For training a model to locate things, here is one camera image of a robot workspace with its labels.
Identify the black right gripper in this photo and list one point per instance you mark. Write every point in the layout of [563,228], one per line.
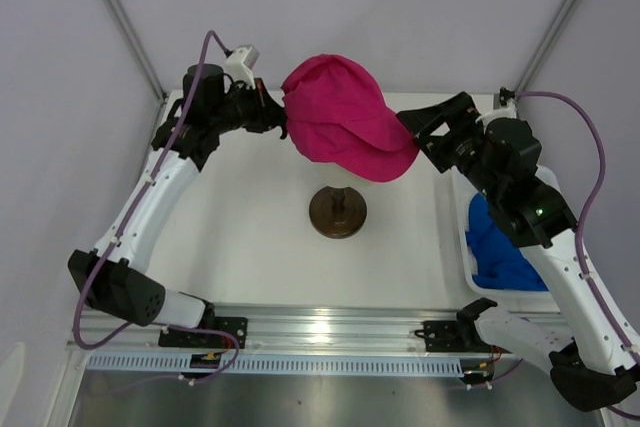
[462,112]

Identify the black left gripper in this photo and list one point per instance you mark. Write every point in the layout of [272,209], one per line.
[268,114]

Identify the magenta baseball cap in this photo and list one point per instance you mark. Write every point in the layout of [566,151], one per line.
[356,156]

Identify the brown wooden round stand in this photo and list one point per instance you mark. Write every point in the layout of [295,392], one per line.
[337,213]

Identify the blue cap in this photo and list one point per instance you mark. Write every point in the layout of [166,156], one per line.
[499,265]

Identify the cream mannequin head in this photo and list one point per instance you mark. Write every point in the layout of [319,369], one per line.
[335,176]

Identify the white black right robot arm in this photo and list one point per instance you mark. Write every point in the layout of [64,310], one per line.
[596,366]

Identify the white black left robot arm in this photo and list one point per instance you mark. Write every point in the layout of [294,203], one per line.
[111,277]

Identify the white plastic perforated basket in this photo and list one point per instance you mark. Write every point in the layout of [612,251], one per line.
[463,191]

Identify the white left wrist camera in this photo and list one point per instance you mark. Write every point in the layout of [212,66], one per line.
[239,64]

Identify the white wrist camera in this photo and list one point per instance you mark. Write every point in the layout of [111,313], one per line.
[239,64]
[504,106]

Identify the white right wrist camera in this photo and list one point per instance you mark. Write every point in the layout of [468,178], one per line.
[504,106]

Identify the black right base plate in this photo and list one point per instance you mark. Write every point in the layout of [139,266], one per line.
[450,336]

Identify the aluminium mounting rail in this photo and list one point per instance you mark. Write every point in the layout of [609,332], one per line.
[307,330]

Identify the left aluminium frame post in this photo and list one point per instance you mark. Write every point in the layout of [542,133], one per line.
[134,45]

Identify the aluminium frame post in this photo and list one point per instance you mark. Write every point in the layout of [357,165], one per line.
[553,31]
[134,45]

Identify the right aluminium frame post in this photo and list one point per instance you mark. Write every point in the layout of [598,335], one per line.
[553,31]

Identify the white slotted cable duct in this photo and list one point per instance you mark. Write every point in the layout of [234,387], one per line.
[412,366]

